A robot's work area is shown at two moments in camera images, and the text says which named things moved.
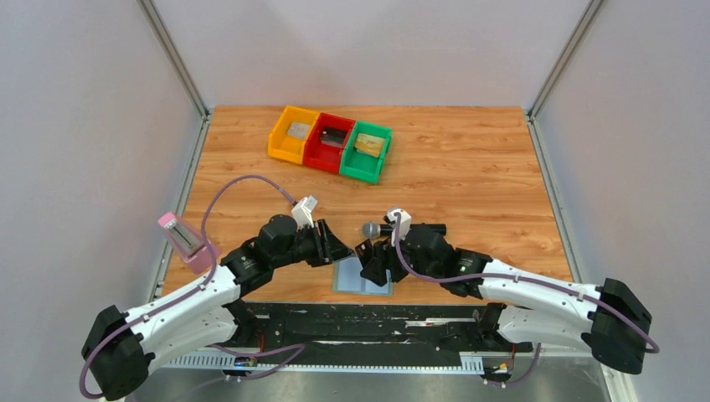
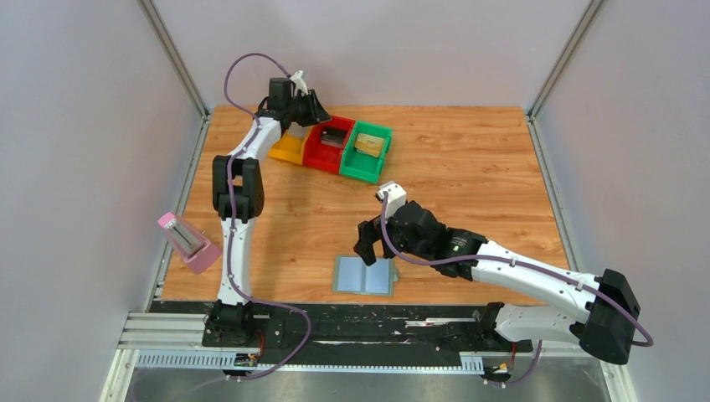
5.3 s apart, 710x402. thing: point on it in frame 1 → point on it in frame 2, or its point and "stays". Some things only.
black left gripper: [322, 242] → [310, 110]
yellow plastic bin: [280, 144] stays
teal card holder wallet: [347, 278] stays
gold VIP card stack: [368, 144] stays
